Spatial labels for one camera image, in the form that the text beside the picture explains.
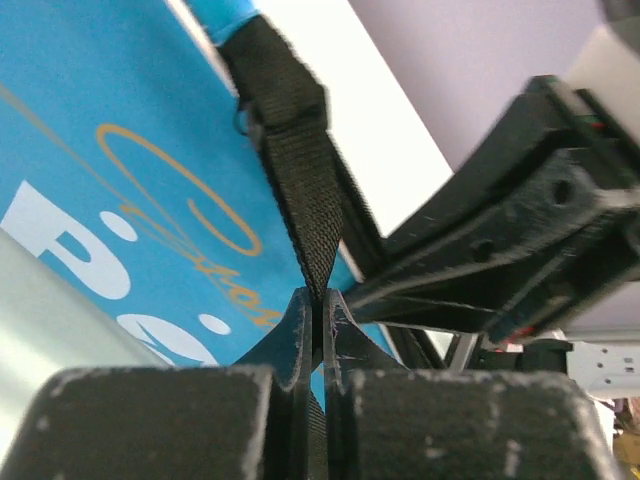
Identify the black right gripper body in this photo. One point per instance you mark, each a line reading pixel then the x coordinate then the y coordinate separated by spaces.
pixel 600 200

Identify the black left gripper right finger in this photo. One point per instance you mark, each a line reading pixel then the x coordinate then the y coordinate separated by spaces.
pixel 388 422

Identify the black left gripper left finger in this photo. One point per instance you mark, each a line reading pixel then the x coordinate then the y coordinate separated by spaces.
pixel 245 421

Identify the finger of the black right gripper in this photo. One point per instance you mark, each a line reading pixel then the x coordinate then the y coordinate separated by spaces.
pixel 503 277
pixel 444 235

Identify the blue sport racket bag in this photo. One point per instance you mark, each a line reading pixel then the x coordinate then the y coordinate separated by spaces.
pixel 124 169

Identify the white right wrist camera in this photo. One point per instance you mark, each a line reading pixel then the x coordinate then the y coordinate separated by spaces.
pixel 608 64

